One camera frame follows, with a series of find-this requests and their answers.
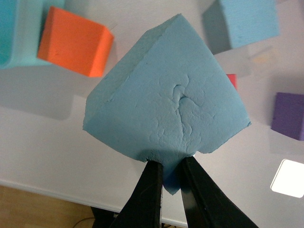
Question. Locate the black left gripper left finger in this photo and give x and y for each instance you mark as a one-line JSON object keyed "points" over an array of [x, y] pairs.
{"points": [[143, 209]]}

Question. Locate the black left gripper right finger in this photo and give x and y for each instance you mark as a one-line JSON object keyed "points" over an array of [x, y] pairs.
{"points": [[205, 204]]}

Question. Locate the blue foam block dented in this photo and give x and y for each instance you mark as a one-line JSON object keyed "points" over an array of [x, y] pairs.
{"points": [[165, 100]]}

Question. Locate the purple foam block near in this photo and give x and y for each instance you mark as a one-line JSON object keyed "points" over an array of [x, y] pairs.
{"points": [[288, 116]]}

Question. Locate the red foam block centre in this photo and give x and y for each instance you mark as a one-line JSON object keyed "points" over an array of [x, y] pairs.
{"points": [[233, 80]]}

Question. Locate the blue foam block base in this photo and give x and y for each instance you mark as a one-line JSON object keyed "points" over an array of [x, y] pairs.
{"points": [[231, 24]]}

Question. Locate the orange foam block left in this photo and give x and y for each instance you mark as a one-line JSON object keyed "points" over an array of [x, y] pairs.
{"points": [[75, 43]]}

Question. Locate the teal plastic bin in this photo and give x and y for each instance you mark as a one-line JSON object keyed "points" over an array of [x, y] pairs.
{"points": [[21, 26]]}

